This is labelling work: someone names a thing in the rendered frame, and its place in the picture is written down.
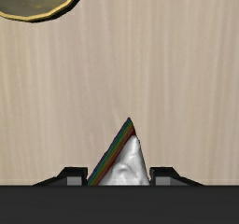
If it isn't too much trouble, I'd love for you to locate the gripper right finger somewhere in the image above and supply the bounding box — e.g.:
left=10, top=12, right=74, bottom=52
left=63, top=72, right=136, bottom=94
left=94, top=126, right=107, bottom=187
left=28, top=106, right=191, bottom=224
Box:
left=148, top=166, right=205, bottom=187

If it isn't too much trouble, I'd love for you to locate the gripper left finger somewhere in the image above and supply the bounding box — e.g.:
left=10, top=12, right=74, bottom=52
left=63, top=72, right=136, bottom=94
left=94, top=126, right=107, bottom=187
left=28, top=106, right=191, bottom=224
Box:
left=33, top=166, right=89, bottom=187

